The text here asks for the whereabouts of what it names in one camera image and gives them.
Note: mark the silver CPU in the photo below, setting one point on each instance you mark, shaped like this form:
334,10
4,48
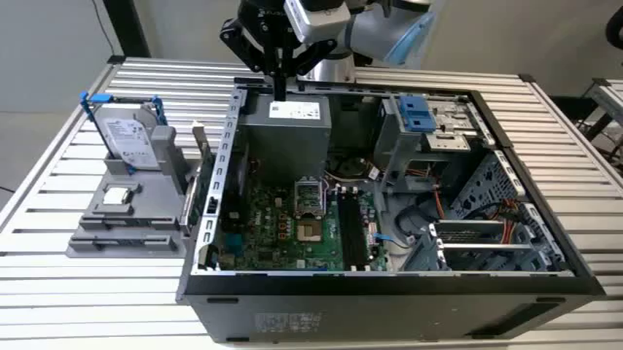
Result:
117,196

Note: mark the black upright post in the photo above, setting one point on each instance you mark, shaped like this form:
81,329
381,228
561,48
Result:
129,29

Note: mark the green motherboard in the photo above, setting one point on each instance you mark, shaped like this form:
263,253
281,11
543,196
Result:
263,233

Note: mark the grey power supply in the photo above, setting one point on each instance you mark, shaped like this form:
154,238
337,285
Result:
287,146

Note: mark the thin metal locking lever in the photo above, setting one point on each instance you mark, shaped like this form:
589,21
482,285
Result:
325,198

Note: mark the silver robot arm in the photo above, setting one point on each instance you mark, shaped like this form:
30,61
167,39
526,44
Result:
370,33

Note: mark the hard disk in blue carrier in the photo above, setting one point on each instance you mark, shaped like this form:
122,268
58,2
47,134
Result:
127,138

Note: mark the perforated metal disk bay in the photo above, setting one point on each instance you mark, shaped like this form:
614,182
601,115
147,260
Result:
487,189

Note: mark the graphics card with silver bracket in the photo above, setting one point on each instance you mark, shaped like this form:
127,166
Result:
209,164

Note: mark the blue plastic drive latch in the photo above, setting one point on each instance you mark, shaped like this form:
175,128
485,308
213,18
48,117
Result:
414,113

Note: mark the grey parts rack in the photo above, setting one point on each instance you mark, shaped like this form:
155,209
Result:
146,197

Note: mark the grey metal drive cage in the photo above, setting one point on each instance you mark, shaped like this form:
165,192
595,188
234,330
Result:
405,153

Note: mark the black table corner cap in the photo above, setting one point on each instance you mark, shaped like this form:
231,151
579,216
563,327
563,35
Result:
526,78
117,60

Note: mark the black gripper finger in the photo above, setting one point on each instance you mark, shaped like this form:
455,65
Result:
243,43
311,54

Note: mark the black CPU cooler fan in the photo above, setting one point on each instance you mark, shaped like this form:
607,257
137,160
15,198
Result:
349,167

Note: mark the grey metal side table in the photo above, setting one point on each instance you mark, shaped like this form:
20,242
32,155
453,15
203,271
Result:
603,87

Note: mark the black RAM slot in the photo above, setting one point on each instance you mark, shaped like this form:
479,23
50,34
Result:
357,229
363,229
351,229
345,229

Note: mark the CPU socket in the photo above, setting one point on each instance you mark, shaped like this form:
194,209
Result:
310,231

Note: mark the black PC case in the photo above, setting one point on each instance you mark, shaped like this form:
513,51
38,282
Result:
390,317

